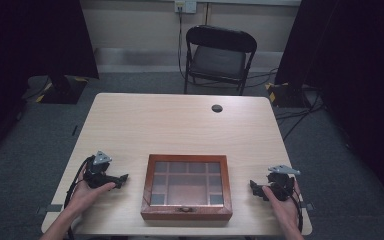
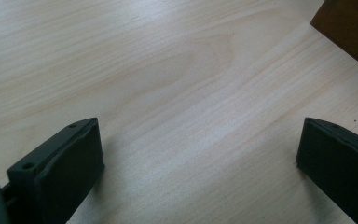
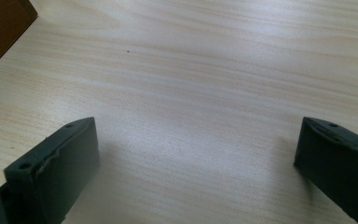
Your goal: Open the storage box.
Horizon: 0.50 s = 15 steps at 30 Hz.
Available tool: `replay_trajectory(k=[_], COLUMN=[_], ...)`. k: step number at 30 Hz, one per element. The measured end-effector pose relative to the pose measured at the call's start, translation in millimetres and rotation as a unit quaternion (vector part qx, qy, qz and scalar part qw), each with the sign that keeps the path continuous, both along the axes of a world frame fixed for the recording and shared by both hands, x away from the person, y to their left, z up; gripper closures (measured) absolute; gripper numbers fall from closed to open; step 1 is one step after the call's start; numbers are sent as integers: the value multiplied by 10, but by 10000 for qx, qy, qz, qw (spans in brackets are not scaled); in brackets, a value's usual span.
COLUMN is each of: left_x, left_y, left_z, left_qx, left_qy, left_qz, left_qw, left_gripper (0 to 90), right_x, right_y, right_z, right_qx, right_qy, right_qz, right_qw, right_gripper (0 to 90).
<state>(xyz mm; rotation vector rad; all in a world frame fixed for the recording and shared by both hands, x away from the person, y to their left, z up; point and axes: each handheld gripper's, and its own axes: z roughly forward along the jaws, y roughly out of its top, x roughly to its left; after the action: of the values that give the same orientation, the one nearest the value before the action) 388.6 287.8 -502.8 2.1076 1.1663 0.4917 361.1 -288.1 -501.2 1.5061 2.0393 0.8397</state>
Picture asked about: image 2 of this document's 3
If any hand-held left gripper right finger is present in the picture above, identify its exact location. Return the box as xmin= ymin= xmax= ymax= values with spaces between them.
xmin=296 ymin=117 xmax=358 ymax=224

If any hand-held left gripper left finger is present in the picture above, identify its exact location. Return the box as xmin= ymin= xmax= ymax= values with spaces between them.
xmin=7 ymin=117 xmax=105 ymax=224

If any dark brown wooden board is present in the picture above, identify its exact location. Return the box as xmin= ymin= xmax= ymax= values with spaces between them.
xmin=310 ymin=0 xmax=358 ymax=76

